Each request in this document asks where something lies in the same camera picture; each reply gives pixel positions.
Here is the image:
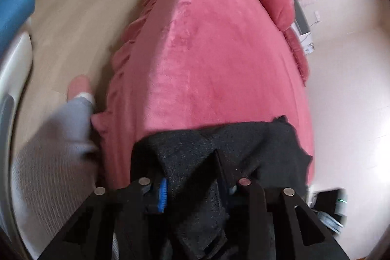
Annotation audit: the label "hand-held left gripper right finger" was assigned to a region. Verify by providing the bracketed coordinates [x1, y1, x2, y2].
[227, 177, 351, 260]

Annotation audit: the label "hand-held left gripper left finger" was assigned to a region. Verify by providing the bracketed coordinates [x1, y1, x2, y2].
[38, 177, 168, 260]

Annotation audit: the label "black pants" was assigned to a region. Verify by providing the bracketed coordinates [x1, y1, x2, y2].
[131, 115, 313, 260]

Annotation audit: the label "black box device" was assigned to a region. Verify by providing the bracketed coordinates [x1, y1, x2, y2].
[309, 187, 348, 238]

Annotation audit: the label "person's left leg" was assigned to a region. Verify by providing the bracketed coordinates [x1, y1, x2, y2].
[10, 94, 99, 212]

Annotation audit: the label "bed with pink blanket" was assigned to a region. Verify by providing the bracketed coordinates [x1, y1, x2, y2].
[91, 0, 314, 187]

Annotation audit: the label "pink slipper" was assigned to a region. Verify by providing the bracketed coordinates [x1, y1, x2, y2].
[66, 75, 92, 102]

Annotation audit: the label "small pink pillow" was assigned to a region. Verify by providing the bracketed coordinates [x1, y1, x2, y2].
[285, 27, 310, 87]

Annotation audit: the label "white chair with grey armrest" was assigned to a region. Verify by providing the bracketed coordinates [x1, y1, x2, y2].
[0, 30, 35, 248]

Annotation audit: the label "grey white headboard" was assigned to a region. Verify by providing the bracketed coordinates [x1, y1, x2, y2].
[291, 0, 316, 55]

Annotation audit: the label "blue seat cushion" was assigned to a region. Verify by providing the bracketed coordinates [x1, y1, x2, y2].
[0, 0, 36, 57]

